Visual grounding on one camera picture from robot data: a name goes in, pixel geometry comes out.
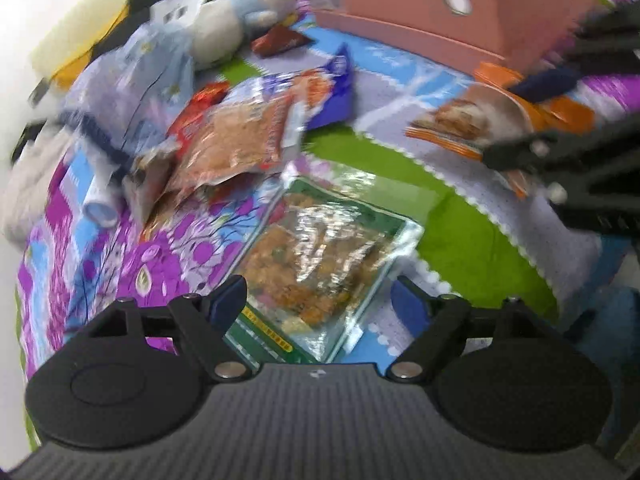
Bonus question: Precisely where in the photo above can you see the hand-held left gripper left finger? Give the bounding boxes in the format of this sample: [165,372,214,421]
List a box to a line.
[90,275,251,383]

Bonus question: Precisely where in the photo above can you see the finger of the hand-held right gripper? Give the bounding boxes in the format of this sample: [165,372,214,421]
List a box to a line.
[481,117,640,206]
[507,2,640,103]

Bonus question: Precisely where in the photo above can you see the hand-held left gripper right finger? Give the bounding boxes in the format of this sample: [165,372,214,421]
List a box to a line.
[385,275,546,383]

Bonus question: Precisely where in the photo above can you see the orange snack packet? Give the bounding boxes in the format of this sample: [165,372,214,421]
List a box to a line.
[405,60,596,198]

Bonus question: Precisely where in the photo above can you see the green snack packet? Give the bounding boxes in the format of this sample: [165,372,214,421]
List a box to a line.
[222,175,426,366]

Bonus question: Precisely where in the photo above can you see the pink cardboard box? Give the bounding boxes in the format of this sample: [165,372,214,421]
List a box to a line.
[290,0,596,68]

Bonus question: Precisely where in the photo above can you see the clear white label snack packet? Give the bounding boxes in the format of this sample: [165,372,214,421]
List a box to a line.
[167,95,308,196]

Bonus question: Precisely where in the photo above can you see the blue snack packet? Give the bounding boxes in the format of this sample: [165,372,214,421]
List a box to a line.
[227,42,357,132]

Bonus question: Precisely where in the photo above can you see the red crinkly snack packet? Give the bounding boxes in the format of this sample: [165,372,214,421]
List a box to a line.
[167,82,228,146]

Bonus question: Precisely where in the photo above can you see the dark red snack packet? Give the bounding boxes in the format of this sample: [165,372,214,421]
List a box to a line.
[250,25,308,57]

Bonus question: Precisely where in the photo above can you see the purple floral bed sheet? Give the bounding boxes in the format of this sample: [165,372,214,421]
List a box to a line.
[12,0,640,401]

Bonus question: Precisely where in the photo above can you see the white tube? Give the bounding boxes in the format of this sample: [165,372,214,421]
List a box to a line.
[82,150,121,226]

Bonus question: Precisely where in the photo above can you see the clear blue plastic bag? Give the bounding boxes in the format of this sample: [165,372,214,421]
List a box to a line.
[60,0,213,161]

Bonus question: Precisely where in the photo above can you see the yellow pillow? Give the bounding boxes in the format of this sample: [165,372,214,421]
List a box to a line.
[52,7,131,93]

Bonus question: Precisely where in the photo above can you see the white and blue plush toy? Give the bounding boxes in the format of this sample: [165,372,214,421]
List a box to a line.
[192,0,296,68]

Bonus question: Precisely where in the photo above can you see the cream quilted headboard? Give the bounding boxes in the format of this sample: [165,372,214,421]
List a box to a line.
[30,0,151,78]

